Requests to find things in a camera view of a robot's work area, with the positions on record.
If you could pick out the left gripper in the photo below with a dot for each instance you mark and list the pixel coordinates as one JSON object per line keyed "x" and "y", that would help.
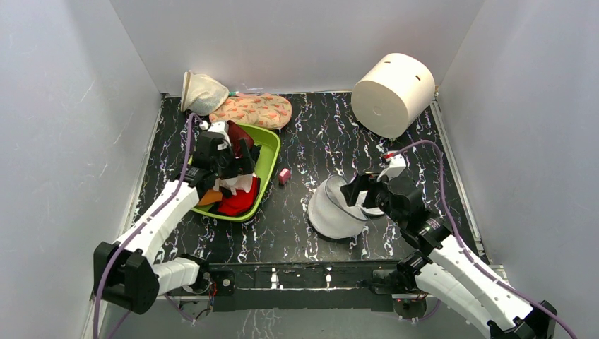
{"x": 241, "y": 166}

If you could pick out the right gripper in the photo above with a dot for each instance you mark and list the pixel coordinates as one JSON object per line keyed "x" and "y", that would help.
{"x": 357, "y": 191}

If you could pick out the white bra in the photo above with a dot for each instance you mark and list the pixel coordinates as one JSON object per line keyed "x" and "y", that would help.
{"x": 243, "y": 183}

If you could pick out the dark red bra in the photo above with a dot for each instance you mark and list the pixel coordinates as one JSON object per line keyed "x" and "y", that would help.
{"x": 236, "y": 134}

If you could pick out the white mesh laundry bag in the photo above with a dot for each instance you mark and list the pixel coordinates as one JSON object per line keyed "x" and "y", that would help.
{"x": 330, "y": 215}

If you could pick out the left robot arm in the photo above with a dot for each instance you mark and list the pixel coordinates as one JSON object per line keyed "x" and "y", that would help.
{"x": 154, "y": 234}

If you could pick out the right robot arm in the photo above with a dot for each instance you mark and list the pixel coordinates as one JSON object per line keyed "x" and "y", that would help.
{"x": 440, "y": 266}

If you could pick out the orange bra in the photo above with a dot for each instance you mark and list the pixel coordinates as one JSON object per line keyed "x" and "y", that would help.
{"x": 210, "y": 197}

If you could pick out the floral pink laundry bag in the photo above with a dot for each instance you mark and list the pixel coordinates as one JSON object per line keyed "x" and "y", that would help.
{"x": 272, "y": 112}

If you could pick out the beige mesh laundry bag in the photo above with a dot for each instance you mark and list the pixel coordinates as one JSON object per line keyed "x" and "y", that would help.
{"x": 202, "y": 94}

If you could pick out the green plastic basin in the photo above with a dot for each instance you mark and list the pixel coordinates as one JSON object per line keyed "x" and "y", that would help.
{"x": 270, "y": 147}

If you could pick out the small pink block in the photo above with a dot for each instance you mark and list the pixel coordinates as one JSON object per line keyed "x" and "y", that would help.
{"x": 284, "y": 176}

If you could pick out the large white cylinder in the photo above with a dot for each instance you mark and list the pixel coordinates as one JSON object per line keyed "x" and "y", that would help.
{"x": 391, "y": 96}

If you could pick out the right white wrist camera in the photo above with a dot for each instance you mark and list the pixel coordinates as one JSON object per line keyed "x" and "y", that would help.
{"x": 394, "y": 165}

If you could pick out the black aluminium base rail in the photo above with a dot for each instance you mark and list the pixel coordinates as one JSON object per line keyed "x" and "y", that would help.
{"x": 302, "y": 285}

